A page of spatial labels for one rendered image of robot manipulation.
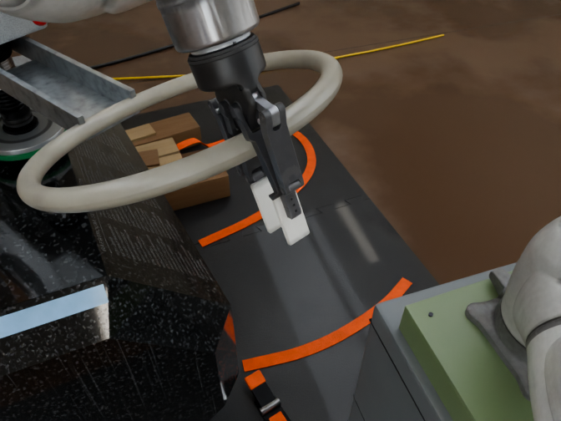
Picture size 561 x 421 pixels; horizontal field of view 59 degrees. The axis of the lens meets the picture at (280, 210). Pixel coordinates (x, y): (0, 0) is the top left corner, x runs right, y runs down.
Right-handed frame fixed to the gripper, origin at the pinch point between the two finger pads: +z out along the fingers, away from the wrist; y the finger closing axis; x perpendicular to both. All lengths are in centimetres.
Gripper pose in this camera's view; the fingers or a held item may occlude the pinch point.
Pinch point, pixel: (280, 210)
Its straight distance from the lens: 59.1
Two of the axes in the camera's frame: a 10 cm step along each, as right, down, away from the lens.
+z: 3.0, 8.3, 4.7
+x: -8.0, 4.9, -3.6
